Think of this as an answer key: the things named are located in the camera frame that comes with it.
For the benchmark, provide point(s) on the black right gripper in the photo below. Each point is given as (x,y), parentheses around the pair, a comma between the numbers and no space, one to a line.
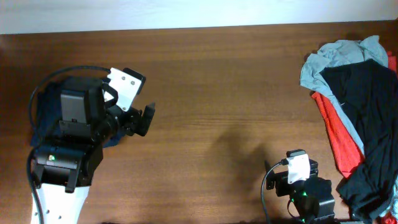
(282,182)

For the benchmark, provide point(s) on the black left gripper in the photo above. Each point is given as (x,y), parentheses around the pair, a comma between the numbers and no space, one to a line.
(135,124)

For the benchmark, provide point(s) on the dark navy blue shorts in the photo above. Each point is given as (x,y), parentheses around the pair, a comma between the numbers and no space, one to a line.
(49,110)

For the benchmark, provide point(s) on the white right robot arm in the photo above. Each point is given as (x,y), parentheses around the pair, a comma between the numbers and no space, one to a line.
(312,198)

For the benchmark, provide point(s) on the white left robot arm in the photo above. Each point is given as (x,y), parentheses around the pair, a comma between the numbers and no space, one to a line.
(94,113)

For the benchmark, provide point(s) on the red garment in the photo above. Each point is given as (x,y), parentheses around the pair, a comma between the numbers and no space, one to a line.
(347,154)

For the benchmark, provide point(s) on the black garment in pile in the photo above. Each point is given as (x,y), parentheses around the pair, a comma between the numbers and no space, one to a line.
(367,92)

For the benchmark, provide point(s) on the light blue grey garment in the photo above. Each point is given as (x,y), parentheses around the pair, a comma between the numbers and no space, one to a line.
(341,52)

